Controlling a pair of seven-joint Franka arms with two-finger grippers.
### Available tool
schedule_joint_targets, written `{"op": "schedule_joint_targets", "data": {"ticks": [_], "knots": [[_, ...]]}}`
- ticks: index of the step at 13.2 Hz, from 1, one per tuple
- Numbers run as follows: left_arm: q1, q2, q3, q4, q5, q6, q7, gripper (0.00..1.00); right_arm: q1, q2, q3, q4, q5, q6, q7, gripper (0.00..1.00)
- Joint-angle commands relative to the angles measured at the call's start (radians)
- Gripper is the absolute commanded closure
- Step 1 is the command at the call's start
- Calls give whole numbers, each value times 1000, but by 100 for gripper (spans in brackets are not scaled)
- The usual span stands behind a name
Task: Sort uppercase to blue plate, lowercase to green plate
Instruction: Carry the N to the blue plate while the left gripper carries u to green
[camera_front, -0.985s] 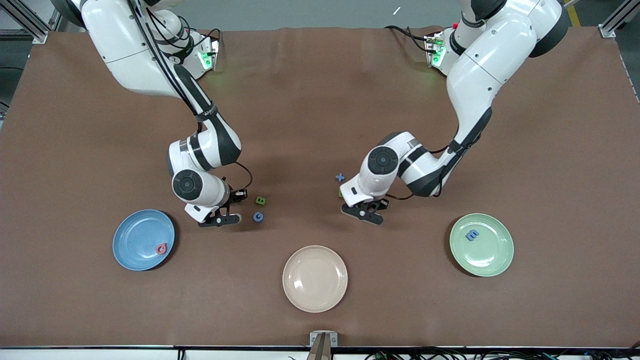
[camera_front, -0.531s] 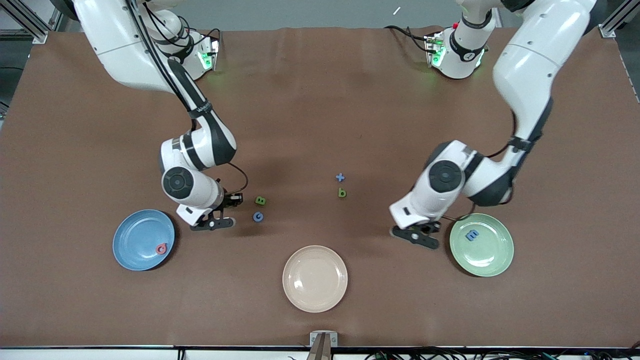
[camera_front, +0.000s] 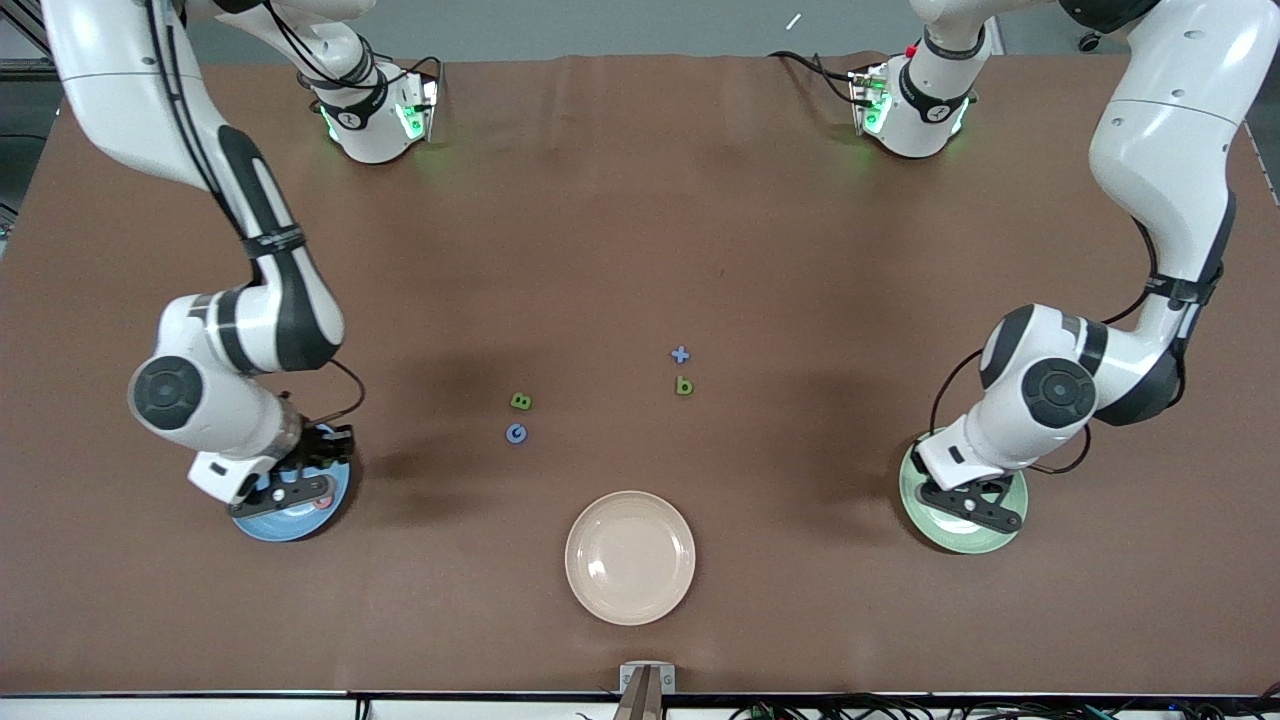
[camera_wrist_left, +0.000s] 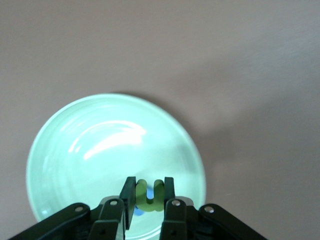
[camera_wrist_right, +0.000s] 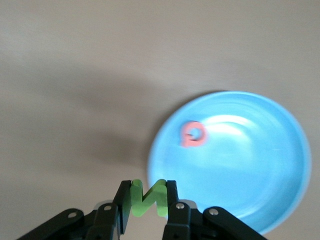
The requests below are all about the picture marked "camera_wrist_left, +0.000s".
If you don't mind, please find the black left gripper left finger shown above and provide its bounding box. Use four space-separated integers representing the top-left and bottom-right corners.
7 176 137 240

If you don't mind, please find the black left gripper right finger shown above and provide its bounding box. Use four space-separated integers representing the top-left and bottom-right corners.
159 176 268 240

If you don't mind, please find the brown table cover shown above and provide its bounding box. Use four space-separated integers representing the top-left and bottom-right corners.
0 0 320 240

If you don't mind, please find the green letter n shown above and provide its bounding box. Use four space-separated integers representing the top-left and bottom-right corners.
134 179 165 213

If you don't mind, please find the green plate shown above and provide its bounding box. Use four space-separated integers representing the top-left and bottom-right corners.
25 93 207 240

